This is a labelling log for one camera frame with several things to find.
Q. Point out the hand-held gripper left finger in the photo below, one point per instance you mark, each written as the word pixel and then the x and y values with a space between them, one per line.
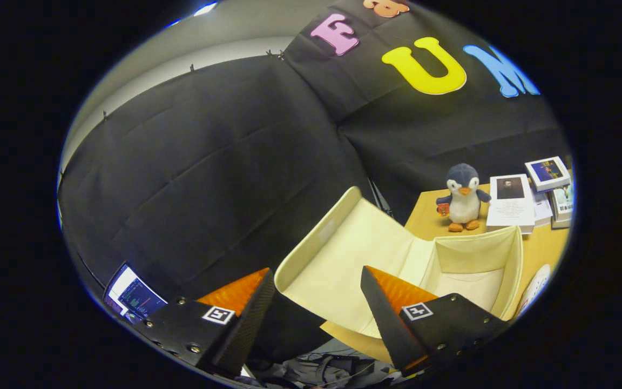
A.
pixel 241 335

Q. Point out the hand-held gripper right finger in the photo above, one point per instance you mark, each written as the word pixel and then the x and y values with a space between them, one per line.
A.
pixel 392 329

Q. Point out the beige fabric storage box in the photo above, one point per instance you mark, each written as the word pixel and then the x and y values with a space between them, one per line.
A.
pixel 343 259

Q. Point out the white canvas shoe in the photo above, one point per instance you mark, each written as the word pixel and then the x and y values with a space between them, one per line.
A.
pixel 535 289

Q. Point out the laptop screen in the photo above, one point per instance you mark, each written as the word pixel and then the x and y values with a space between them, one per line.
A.
pixel 135 297

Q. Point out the grey penguin plush toy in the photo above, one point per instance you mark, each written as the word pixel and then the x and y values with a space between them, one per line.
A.
pixel 463 200

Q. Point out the white book with portrait cover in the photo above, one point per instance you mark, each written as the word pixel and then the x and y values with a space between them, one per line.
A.
pixel 511 202

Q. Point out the black backdrop cloth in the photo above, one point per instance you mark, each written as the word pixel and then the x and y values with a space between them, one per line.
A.
pixel 208 162

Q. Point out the thick book with teal cover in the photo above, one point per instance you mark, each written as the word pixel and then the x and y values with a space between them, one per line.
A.
pixel 563 201

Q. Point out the book with blue picture cover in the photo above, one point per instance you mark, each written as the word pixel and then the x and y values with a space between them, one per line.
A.
pixel 547 172

